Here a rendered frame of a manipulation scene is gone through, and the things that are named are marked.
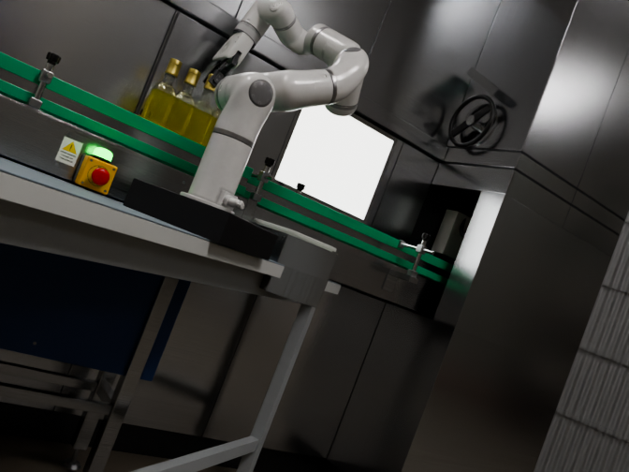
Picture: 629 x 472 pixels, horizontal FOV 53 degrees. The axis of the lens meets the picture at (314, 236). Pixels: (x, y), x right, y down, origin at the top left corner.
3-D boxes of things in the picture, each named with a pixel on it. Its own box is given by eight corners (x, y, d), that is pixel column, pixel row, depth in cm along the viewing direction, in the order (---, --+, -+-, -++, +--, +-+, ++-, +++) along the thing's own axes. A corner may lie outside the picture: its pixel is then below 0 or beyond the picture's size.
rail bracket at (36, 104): (40, 112, 143) (63, 59, 144) (45, 112, 137) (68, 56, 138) (22, 105, 141) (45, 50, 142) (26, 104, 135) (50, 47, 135)
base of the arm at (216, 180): (254, 225, 139) (279, 160, 140) (225, 212, 128) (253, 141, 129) (199, 205, 146) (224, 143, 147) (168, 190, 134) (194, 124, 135)
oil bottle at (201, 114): (182, 175, 180) (209, 107, 181) (188, 177, 175) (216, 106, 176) (164, 168, 177) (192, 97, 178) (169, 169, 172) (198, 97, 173)
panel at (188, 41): (360, 224, 231) (393, 139, 232) (365, 225, 229) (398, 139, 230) (133, 120, 182) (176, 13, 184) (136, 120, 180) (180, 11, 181)
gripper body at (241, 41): (229, 28, 183) (207, 57, 181) (244, 23, 174) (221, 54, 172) (248, 46, 187) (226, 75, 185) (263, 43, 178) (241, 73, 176)
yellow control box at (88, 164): (99, 194, 151) (110, 165, 151) (107, 197, 145) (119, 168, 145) (70, 183, 147) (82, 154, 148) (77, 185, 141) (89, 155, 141)
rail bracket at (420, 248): (387, 291, 218) (411, 231, 219) (419, 303, 204) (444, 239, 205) (378, 287, 215) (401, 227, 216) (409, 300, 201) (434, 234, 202)
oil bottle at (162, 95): (144, 159, 174) (172, 88, 175) (150, 160, 169) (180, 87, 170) (125, 151, 171) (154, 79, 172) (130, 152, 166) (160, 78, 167)
